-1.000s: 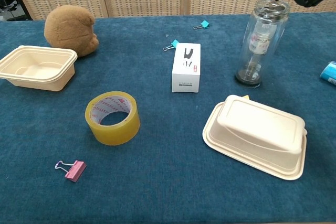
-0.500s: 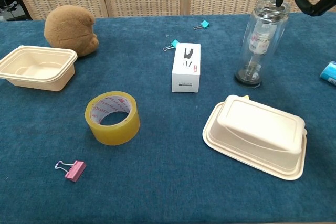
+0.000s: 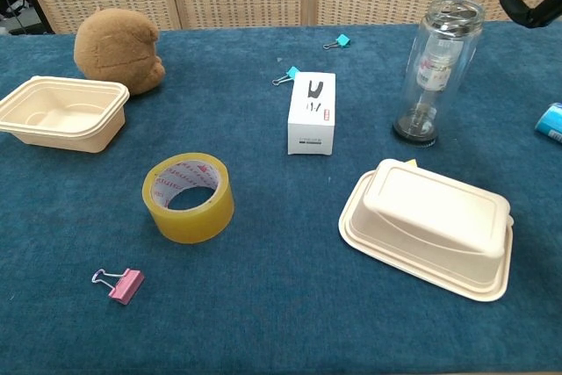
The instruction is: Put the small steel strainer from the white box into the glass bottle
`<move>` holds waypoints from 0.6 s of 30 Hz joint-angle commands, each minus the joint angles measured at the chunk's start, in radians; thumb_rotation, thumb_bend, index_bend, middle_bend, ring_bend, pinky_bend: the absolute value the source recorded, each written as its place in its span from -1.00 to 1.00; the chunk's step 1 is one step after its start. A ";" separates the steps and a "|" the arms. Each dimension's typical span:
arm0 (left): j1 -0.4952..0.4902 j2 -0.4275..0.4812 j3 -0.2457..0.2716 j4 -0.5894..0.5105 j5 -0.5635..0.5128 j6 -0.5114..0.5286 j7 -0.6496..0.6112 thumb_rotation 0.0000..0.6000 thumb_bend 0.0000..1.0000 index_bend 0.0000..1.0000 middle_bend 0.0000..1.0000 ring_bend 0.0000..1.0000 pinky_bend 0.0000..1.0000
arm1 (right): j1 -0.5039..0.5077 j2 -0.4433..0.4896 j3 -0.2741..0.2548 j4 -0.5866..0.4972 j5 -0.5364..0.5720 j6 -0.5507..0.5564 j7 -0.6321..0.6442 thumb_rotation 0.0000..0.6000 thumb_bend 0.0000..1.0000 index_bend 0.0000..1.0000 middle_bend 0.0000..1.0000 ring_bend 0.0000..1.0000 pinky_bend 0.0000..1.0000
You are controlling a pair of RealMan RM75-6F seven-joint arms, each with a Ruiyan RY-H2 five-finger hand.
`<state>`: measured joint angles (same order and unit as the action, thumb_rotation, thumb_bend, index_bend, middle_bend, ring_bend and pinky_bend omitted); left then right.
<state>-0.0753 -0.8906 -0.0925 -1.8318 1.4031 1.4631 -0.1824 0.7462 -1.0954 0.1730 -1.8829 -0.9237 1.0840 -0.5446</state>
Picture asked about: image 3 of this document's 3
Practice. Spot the pink binder clip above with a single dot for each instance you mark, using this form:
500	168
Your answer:
127	285

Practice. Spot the upturned beige food container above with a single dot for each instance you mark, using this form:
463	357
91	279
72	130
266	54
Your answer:
430	225

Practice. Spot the yellow tape roll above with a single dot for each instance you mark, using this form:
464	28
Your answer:
189	225

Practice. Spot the blue table cloth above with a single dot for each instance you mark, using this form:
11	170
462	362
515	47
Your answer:
263	305

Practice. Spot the open beige food container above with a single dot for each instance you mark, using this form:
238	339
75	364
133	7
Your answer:
66	124

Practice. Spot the blue plastic wrap box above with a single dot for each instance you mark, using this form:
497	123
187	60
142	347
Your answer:
551	122

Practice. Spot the blue binder clip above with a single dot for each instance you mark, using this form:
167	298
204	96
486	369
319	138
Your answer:
343	40
292	72

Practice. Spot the white cardboard box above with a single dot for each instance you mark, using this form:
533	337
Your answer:
311	129

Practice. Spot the yellow binder clip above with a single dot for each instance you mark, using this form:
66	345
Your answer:
412	163

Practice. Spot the brown plush toy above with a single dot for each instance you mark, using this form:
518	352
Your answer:
114	50

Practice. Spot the clear glass jar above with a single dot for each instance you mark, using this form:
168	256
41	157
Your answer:
461	85

